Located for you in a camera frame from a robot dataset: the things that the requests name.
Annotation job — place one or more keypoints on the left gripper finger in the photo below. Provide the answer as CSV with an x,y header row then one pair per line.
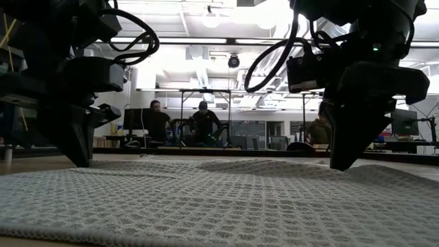
x,y
92,137
73,137

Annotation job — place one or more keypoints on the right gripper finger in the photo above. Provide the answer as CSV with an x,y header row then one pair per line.
x,y
353,133

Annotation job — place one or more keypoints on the grey waffle microfiber towel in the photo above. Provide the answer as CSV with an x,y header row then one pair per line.
x,y
219,206

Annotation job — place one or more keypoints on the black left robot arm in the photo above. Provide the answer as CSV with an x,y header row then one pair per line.
x,y
41,34

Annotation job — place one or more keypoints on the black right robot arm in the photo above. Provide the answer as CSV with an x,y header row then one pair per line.
x,y
377,20

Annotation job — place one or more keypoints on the black background robot arm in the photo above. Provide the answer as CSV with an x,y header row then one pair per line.
x,y
221,133

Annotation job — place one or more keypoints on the wooden crates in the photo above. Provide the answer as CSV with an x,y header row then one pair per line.
x,y
101,142

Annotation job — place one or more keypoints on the yellow container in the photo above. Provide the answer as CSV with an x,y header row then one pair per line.
x,y
113,129

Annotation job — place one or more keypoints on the blue bin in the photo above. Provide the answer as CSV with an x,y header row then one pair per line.
x,y
379,139

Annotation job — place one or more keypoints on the white container blue label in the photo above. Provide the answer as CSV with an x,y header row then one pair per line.
x,y
120,129

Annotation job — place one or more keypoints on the person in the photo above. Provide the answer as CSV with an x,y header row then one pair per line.
x,y
319,132
205,123
157,123

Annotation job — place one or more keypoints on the black computer monitor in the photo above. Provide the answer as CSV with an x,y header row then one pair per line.
x,y
404,123
135,119

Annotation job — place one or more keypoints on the white cylinder foot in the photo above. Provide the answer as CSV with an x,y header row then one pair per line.
x,y
8,154

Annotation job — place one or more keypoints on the grey office chair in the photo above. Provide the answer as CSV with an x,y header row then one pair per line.
x,y
278,142

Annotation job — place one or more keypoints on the overhead LED light bar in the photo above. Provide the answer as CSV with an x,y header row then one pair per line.
x,y
192,40

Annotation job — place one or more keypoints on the black round ceiling speaker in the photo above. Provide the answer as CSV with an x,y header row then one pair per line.
x,y
234,61

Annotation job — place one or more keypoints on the black overhead box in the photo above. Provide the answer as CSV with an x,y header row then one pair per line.
x,y
250,2

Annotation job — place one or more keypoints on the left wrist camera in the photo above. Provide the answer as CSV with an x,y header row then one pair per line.
x,y
92,73

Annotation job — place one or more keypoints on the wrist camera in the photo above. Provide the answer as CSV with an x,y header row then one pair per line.
x,y
305,73
92,73

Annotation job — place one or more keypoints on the black workstation frame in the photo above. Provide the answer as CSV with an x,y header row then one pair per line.
x,y
205,91
304,116

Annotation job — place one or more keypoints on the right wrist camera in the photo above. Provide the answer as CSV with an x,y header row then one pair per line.
x,y
305,73

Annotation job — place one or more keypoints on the black aluminium table frame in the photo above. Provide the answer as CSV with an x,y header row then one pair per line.
x,y
240,152

